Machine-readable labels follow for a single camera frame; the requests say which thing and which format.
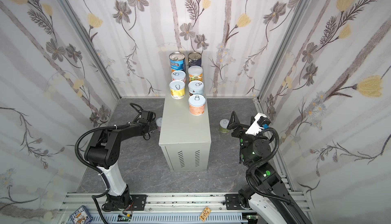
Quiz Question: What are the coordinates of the white-lid green label can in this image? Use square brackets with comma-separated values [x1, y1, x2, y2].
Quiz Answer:
[219, 119, 230, 133]

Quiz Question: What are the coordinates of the white-lid pink can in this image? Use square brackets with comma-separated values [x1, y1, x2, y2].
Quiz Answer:
[155, 117, 163, 131]
[171, 70, 186, 83]

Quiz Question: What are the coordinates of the white-lid yellow can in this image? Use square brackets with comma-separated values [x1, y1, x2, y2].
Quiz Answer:
[169, 80, 185, 99]

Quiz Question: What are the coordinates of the white-lid grey can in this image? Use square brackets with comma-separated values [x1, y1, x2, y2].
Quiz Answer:
[188, 80, 204, 96]

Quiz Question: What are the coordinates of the white-lid pink can front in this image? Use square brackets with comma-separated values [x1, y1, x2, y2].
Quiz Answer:
[171, 70, 186, 83]

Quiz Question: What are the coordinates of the green orange label can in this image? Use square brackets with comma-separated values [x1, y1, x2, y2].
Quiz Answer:
[188, 65, 203, 82]

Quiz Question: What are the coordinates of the blue label soup can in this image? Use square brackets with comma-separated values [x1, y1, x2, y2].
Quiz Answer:
[169, 52, 186, 72]

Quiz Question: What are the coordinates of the dark can with gold lid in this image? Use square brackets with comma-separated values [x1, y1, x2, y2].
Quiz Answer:
[188, 52, 202, 67]

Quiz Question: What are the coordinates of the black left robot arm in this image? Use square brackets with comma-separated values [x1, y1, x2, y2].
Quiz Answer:
[74, 103, 157, 212]

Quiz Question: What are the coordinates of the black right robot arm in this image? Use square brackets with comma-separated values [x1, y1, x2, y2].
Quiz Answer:
[227, 112, 311, 224]

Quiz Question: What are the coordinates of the grey metal cabinet box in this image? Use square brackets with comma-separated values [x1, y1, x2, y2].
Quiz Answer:
[159, 85, 211, 172]

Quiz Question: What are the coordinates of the small orange tag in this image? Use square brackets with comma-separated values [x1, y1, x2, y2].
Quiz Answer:
[199, 207, 211, 222]

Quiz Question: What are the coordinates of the blue printed card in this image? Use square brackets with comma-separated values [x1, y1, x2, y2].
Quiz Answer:
[70, 205, 93, 224]

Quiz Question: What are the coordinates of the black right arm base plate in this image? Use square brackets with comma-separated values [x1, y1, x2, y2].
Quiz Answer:
[225, 193, 244, 210]

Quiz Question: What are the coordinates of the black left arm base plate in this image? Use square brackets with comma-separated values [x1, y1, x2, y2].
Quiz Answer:
[103, 194, 147, 212]

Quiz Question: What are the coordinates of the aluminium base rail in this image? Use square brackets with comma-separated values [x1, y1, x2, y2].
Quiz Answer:
[53, 192, 264, 224]

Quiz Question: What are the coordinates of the white cable duct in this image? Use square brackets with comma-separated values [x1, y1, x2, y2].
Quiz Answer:
[103, 213, 248, 224]

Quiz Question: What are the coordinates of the aluminium corner wall post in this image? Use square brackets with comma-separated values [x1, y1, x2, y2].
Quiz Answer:
[257, 0, 311, 101]

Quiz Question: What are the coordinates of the left corner wall post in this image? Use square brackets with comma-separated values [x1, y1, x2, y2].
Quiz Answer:
[56, 0, 122, 100]

